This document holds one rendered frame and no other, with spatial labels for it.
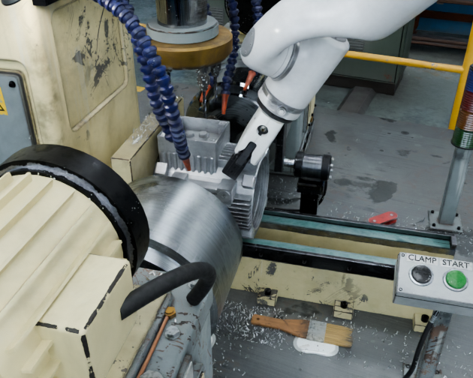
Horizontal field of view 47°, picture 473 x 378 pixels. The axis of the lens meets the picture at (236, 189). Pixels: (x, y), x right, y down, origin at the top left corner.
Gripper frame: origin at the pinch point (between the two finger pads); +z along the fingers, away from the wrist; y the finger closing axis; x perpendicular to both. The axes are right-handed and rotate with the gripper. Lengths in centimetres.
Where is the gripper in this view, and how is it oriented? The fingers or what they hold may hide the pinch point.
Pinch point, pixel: (233, 167)
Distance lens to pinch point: 103.7
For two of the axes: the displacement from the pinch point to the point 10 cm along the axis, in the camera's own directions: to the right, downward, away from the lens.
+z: -4.9, 6.7, 5.7
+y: 2.4, -5.2, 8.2
